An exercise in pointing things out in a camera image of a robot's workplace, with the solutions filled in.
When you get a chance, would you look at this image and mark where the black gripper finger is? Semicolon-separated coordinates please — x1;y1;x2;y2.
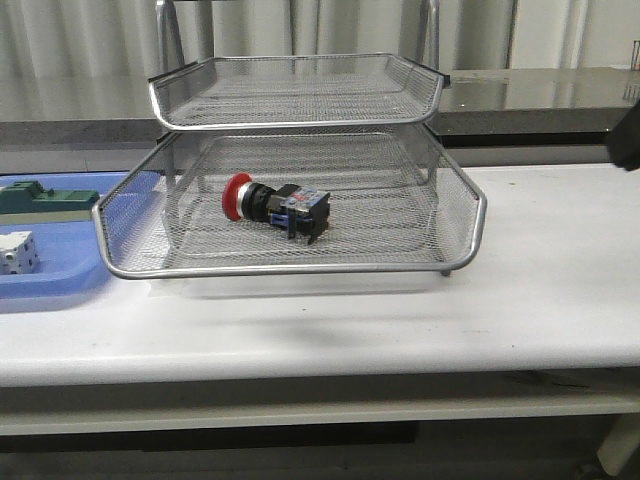
606;102;640;171

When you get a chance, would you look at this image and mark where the silver mesh tray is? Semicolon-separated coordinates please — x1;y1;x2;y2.
92;125;487;279
148;53;450;131
163;187;437;266

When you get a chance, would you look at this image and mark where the red emergency stop button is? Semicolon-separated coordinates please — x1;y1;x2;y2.
221;172;330;245

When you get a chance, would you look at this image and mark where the dark back counter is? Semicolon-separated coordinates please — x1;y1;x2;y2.
1;67;639;146

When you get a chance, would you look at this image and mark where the white table leg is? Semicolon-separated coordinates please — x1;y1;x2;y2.
596;413;640;477

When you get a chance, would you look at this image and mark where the blue plastic tray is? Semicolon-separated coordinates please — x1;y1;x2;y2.
1;172;126;302

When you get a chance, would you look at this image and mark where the green terminal block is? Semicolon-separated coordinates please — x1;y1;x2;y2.
1;180;100;225

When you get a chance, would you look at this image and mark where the white grey metal block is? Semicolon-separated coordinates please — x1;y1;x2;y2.
1;231;39;275

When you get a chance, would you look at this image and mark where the grey metal rack frame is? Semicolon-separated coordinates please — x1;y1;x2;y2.
165;127;456;272

